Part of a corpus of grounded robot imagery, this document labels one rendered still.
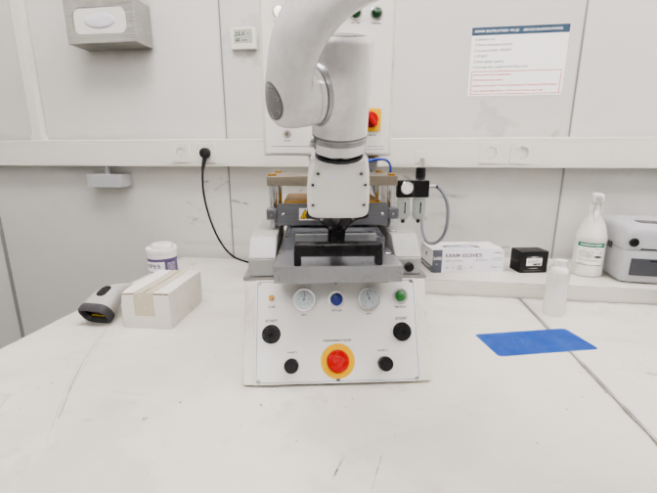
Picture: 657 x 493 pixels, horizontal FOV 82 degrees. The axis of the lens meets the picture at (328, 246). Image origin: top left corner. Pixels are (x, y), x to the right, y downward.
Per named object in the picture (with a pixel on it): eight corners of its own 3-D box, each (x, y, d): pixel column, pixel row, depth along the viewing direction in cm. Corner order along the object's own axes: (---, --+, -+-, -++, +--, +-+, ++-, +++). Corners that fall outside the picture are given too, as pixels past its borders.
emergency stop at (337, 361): (327, 372, 69) (326, 349, 69) (348, 372, 69) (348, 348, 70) (327, 373, 67) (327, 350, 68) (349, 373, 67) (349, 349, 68)
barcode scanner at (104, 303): (130, 295, 111) (126, 270, 109) (155, 297, 110) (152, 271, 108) (76, 326, 91) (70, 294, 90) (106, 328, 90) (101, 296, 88)
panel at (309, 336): (253, 384, 67) (255, 280, 71) (420, 380, 69) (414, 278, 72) (252, 386, 65) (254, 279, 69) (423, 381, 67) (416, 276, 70)
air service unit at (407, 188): (380, 221, 105) (382, 166, 102) (432, 220, 106) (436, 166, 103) (384, 224, 100) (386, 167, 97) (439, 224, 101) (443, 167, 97)
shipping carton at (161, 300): (163, 298, 109) (159, 268, 107) (205, 301, 107) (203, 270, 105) (120, 327, 91) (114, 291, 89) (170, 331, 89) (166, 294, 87)
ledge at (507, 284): (396, 264, 143) (397, 252, 142) (641, 274, 132) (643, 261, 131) (399, 292, 114) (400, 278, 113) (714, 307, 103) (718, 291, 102)
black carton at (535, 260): (508, 267, 124) (511, 246, 122) (535, 267, 124) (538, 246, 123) (518, 273, 118) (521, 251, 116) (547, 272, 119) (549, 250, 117)
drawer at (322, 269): (284, 246, 93) (284, 215, 91) (373, 246, 94) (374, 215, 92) (274, 288, 64) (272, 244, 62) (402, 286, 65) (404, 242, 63)
